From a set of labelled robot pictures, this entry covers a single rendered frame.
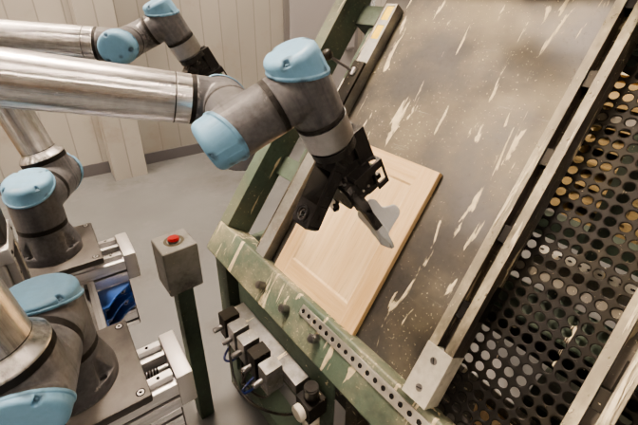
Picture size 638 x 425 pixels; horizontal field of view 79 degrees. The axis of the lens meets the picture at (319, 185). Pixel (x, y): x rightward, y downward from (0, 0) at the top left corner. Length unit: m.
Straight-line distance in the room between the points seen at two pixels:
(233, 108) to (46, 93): 0.24
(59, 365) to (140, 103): 0.37
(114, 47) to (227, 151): 0.56
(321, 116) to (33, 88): 0.36
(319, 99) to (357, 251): 0.68
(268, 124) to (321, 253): 0.75
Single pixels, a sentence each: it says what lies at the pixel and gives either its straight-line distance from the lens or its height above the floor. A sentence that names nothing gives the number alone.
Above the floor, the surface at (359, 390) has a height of 0.85.
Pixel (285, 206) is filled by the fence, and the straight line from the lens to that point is 1.30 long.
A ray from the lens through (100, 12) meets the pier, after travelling 3.97.
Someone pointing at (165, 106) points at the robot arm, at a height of 1.55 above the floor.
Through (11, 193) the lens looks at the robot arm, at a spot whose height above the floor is 1.25.
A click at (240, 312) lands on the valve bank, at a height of 0.74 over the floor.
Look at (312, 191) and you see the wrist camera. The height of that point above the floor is 1.43.
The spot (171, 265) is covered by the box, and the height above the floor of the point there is 0.88.
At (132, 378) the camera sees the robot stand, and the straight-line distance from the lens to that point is 0.89.
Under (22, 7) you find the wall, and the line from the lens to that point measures 4.20.
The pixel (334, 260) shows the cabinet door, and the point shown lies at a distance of 1.15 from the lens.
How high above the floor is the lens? 1.70
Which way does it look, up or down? 27 degrees down
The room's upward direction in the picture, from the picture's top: 1 degrees clockwise
